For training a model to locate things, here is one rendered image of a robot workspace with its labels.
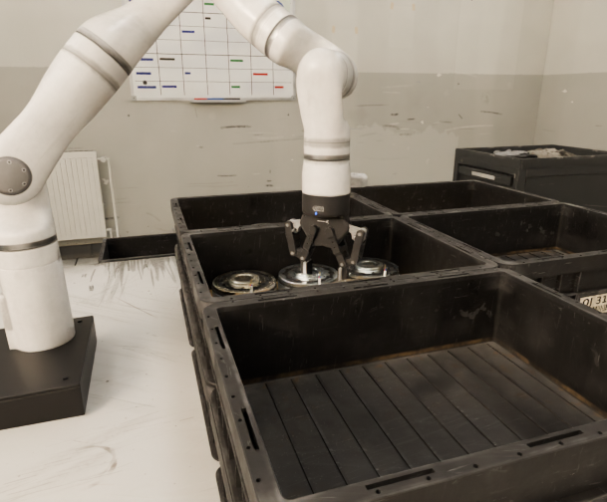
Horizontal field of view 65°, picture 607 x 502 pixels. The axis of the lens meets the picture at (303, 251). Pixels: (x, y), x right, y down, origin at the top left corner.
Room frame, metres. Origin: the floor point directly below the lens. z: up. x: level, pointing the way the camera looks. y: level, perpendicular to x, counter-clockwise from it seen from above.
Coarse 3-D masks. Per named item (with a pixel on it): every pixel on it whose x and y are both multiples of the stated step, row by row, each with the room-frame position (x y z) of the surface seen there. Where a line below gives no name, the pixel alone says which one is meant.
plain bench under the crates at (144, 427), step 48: (0, 288) 1.08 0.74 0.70; (96, 288) 1.08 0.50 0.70; (144, 288) 1.08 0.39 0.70; (144, 336) 0.84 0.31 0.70; (96, 384) 0.67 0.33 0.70; (144, 384) 0.67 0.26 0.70; (192, 384) 0.67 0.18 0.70; (0, 432) 0.56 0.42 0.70; (48, 432) 0.56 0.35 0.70; (96, 432) 0.56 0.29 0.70; (144, 432) 0.56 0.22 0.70; (192, 432) 0.56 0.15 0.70; (0, 480) 0.47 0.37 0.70; (48, 480) 0.47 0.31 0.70; (96, 480) 0.47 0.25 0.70; (144, 480) 0.47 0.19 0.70; (192, 480) 0.47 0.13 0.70
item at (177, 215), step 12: (264, 192) 1.11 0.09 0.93; (276, 192) 1.11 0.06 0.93; (288, 192) 1.12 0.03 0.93; (300, 192) 1.13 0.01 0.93; (360, 204) 1.01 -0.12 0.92; (372, 204) 0.98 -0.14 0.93; (180, 216) 0.88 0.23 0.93; (360, 216) 0.88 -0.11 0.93; (372, 216) 0.88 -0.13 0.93; (180, 228) 0.79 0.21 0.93; (216, 228) 0.79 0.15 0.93; (228, 228) 0.79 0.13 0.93; (180, 240) 0.78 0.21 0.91
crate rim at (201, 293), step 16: (448, 240) 0.72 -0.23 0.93; (192, 256) 0.64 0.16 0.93; (464, 256) 0.66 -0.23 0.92; (480, 256) 0.64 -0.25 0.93; (192, 272) 0.58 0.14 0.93; (432, 272) 0.58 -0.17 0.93; (448, 272) 0.58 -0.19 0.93; (192, 288) 0.57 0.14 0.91; (304, 288) 0.53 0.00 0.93; (320, 288) 0.53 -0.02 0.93; (208, 304) 0.49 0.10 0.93
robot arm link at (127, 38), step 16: (144, 0) 0.84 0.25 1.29; (160, 0) 0.85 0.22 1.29; (176, 0) 0.85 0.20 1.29; (192, 0) 0.87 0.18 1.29; (96, 16) 0.79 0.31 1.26; (112, 16) 0.79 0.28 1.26; (128, 16) 0.80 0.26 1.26; (144, 16) 0.82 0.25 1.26; (160, 16) 0.83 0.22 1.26; (176, 16) 0.85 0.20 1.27; (80, 32) 0.76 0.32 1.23; (96, 32) 0.76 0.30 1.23; (112, 32) 0.77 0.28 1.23; (128, 32) 0.78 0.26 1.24; (144, 32) 0.80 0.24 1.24; (160, 32) 0.83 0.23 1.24; (112, 48) 0.76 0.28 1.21; (128, 48) 0.78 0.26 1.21; (144, 48) 0.80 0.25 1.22; (128, 64) 0.78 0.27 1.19
